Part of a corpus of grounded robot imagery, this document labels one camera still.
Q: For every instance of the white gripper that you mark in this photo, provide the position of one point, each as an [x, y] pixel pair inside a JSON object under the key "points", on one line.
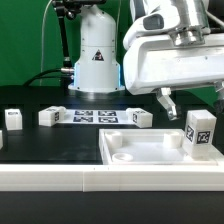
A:
{"points": [[162, 54]]}

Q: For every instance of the white square table top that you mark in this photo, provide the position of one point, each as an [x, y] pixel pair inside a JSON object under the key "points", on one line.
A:
{"points": [[150, 147]]}

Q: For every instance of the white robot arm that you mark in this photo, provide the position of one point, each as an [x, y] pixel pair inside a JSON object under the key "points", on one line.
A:
{"points": [[96, 71]]}

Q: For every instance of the fiducial tag sheet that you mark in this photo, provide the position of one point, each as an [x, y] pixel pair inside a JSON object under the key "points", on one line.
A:
{"points": [[96, 117]]}

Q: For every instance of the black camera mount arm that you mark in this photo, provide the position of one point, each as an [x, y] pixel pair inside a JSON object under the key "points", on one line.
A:
{"points": [[69, 9]]}

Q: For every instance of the white front fence rail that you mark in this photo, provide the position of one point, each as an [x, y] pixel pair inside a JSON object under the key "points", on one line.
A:
{"points": [[90, 178]]}

